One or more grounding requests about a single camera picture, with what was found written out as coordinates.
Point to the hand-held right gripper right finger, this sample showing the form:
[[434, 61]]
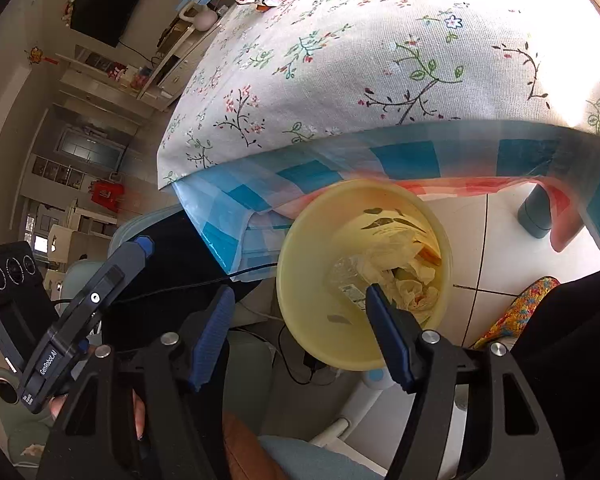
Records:
[[385, 330]]

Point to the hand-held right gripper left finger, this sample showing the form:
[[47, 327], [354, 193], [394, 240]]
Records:
[[212, 330]]

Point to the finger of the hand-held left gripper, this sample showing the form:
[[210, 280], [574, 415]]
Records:
[[115, 280]]

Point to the clear plastic container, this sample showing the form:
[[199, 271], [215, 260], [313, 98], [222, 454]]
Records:
[[345, 275]]

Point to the white plastic bag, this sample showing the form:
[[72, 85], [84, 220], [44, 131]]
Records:
[[385, 245]]

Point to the yellow plastic bin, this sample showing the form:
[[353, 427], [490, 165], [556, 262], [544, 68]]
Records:
[[310, 260]]

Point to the person's left hand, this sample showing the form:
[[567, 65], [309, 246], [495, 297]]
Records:
[[139, 415]]

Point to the white furniture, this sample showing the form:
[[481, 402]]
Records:
[[65, 240]]

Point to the light teal chair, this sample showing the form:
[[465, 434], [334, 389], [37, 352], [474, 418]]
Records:
[[145, 222]]

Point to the dark cloth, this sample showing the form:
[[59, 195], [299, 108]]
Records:
[[580, 320], [180, 255]]

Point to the black power adapter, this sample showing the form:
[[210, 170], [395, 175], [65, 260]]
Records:
[[312, 362]]

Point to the white chair base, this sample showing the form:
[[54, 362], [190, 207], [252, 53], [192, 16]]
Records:
[[340, 430]]

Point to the colourful crochet cushion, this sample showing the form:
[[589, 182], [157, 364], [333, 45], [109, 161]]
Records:
[[510, 315]]

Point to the glass door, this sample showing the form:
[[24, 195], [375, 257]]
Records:
[[87, 147]]

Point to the blue checked plastic tablecloth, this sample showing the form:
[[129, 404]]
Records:
[[405, 160]]

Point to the table leg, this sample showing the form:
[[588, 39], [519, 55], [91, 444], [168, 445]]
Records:
[[535, 215]]

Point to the white television stand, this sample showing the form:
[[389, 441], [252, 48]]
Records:
[[180, 60]]

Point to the floral tablecloth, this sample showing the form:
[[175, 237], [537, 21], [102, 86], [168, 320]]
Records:
[[355, 60]]

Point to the pink kettle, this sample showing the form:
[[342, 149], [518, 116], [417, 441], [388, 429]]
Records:
[[202, 20]]

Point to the black television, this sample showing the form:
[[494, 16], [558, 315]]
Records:
[[110, 0]]

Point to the white wall shelf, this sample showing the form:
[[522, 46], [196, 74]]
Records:
[[90, 60]]

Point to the red knot wall decoration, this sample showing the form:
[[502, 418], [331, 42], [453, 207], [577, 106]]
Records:
[[37, 55]]

